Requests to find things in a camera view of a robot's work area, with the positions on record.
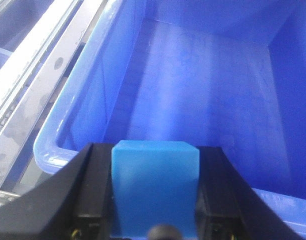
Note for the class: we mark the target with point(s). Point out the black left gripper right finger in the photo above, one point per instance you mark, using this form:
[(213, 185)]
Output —
[(227, 208)]

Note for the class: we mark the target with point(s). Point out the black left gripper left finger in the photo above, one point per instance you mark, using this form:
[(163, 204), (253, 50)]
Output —
[(76, 203)]

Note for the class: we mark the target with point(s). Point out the blue cube block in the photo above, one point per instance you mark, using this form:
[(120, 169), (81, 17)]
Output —
[(154, 182)]

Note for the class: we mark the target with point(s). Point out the blue plastic bin right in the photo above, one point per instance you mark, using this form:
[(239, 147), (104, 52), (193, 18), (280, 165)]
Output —
[(220, 73)]

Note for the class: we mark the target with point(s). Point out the steel shelf divider rail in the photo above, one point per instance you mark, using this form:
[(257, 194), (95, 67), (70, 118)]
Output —
[(40, 42)]

